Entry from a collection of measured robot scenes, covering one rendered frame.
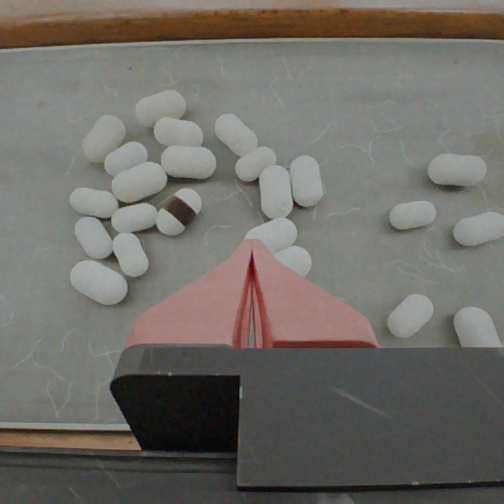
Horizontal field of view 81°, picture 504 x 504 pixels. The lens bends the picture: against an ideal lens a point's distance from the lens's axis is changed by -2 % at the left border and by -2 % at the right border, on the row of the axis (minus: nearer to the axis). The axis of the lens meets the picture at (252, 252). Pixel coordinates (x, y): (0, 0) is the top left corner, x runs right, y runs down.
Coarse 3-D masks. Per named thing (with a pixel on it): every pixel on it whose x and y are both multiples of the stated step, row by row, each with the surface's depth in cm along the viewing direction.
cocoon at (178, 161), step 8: (168, 152) 20; (176, 152) 20; (184, 152) 20; (192, 152) 20; (200, 152) 20; (208, 152) 21; (168, 160) 20; (176, 160) 20; (184, 160) 20; (192, 160) 20; (200, 160) 20; (208, 160) 20; (168, 168) 21; (176, 168) 21; (184, 168) 21; (192, 168) 20; (200, 168) 20; (208, 168) 21; (176, 176) 21; (184, 176) 21; (192, 176) 21; (200, 176) 21; (208, 176) 21
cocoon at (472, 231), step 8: (480, 216) 20; (488, 216) 19; (496, 216) 19; (456, 224) 20; (464, 224) 19; (472, 224) 19; (480, 224) 19; (488, 224) 19; (496, 224) 19; (456, 232) 20; (464, 232) 19; (472, 232) 19; (480, 232) 19; (488, 232) 19; (496, 232) 19; (456, 240) 20; (464, 240) 20; (472, 240) 19; (480, 240) 19; (488, 240) 20
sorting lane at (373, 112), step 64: (0, 64) 25; (64, 64) 25; (128, 64) 25; (192, 64) 25; (256, 64) 25; (320, 64) 25; (384, 64) 25; (448, 64) 25; (0, 128) 24; (64, 128) 24; (128, 128) 23; (256, 128) 23; (320, 128) 23; (384, 128) 23; (448, 128) 23; (0, 192) 22; (64, 192) 22; (256, 192) 22; (384, 192) 22; (448, 192) 22; (0, 256) 21; (64, 256) 21; (192, 256) 21; (320, 256) 21; (384, 256) 21; (448, 256) 21; (0, 320) 20; (64, 320) 20; (128, 320) 20; (384, 320) 20; (448, 320) 19; (0, 384) 19; (64, 384) 19
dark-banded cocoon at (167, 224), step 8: (176, 192) 20; (184, 192) 20; (192, 192) 20; (184, 200) 20; (192, 200) 20; (200, 200) 21; (192, 208) 20; (200, 208) 21; (160, 216) 19; (168, 216) 19; (160, 224) 20; (168, 224) 19; (176, 224) 20; (168, 232) 20; (176, 232) 20
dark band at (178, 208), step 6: (174, 198) 20; (180, 198) 20; (168, 204) 20; (174, 204) 20; (180, 204) 20; (186, 204) 20; (168, 210) 19; (174, 210) 19; (180, 210) 20; (186, 210) 20; (192, 210) 20; (174, 216) 19; (180, 216) 20; (186, 216) 20; (192, 216) 20; (180, 222) 20; (186, 222) 20
